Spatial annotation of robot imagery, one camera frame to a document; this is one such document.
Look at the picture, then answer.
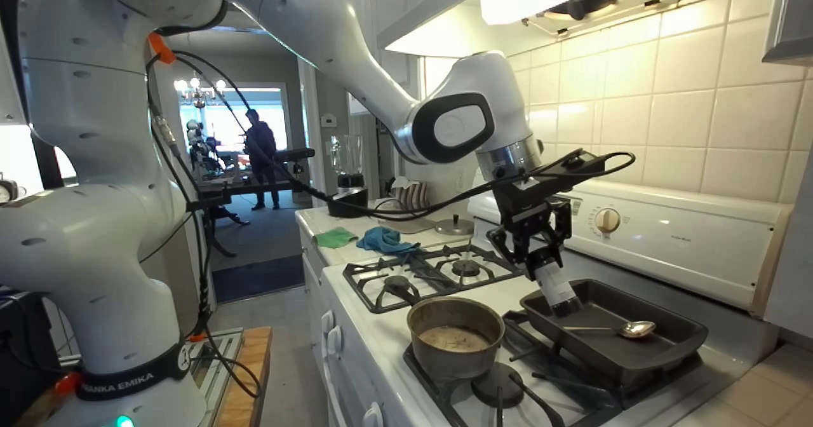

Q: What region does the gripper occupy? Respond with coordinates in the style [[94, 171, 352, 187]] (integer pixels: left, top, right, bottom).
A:
[[487, 177, 574, 280]]

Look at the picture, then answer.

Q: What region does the metal pot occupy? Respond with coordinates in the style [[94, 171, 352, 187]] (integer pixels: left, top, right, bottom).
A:
[[406, 296, 506, 384]]

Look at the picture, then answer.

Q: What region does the metal lid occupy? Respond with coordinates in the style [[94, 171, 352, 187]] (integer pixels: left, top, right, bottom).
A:
[[434, 213, 476, 236]]

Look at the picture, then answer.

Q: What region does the striped cloth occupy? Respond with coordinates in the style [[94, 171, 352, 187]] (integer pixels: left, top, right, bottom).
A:
[[393, 181, 430, 212]]

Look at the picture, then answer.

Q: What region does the metal spoon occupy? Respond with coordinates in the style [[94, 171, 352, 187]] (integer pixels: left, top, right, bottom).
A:
[[563, 320, 657, 340]]

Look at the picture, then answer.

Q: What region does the white gas stove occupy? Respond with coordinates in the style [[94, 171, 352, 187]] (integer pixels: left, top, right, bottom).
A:
[[319, 172, 795, 427]]

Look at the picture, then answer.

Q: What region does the blue cloth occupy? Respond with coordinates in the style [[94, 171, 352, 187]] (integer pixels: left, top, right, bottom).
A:
[[355, 225, 421, 257]]

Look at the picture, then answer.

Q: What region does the dark baking tray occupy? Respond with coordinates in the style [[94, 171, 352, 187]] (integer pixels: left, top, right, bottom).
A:
[[520, 278, 709, 378]]

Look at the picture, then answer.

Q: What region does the black burner grate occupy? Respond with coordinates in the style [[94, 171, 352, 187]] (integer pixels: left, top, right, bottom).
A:
[[403, 309, 707, 427], [342, 241, 525, 315]]

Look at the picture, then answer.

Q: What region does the blender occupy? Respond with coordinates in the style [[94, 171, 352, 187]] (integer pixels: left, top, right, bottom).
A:
[[326, 134, 370, 219]]

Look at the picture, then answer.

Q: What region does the green cloth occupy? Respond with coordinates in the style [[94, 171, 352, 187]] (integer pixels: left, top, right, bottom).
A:
[[312, 226, 360, 250]]

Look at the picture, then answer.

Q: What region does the range hood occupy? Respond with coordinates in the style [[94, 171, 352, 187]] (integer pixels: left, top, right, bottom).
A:
[[377, 0, 692, 59]]

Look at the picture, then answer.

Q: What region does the blue floor mat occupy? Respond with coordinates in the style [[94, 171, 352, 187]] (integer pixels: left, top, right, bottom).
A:
[[211, 254, 306, 304]]

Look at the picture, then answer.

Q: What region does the person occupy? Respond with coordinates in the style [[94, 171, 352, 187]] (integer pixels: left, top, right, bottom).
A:
[[244, 109, 281, 211]]

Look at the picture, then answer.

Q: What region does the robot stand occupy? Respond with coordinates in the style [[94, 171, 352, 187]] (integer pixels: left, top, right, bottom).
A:
[[13, 325, 274, 427]]

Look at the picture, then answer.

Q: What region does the chandelier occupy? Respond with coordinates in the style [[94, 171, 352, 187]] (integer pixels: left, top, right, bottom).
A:
[[174, 73, 227, 109]]

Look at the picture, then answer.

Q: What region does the black box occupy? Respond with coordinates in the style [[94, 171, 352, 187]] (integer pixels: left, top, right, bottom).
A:
[[0, 289, 67, 427]]

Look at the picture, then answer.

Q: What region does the round clock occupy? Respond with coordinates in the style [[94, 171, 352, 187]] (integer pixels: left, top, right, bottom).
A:
[[0, 174, 27, 207]]

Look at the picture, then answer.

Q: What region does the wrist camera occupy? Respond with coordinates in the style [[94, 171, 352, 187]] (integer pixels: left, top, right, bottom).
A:
[[507, 149, 607, 191]]

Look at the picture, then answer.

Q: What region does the wall cabinet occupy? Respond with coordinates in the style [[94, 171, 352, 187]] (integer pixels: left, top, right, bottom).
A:
[[762, 0, 813, 67]]

